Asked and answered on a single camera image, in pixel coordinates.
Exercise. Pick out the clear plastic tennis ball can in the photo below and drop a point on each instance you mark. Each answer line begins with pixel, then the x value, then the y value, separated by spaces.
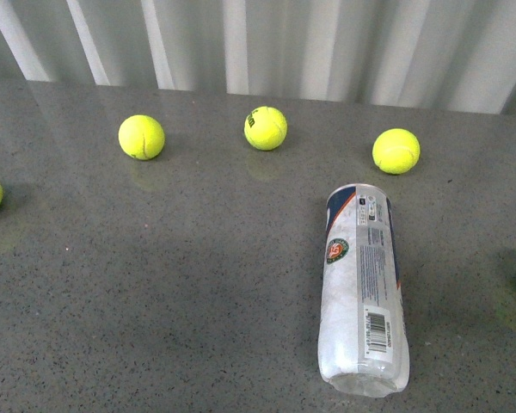
pixel 362 346

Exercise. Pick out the Wilson-logo yellow tennis ball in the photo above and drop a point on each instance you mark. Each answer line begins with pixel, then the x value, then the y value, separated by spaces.
pixel 265 128

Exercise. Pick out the white pleated curtain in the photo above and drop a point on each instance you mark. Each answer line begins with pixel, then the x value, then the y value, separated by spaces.
pixel 453 55

